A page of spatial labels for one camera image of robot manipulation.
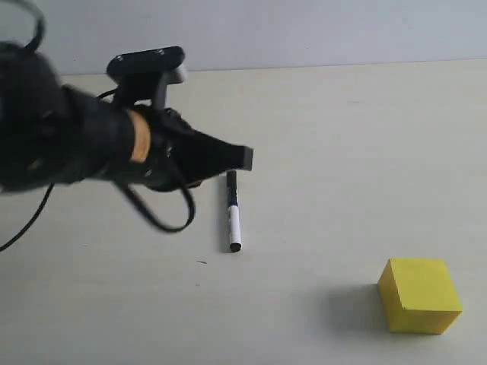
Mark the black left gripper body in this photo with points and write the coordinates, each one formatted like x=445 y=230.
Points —
x=173 y=152

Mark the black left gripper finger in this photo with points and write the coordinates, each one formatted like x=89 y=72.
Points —
x=204 y=157

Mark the black white marker pen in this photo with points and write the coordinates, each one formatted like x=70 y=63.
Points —
x=235 y=240

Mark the yellow cube block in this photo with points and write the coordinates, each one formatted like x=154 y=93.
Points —
x=418 y=296

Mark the black silver Piper robot arm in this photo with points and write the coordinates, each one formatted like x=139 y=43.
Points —
x=53 y=133

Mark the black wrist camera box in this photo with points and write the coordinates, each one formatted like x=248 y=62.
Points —
x=145 y=75

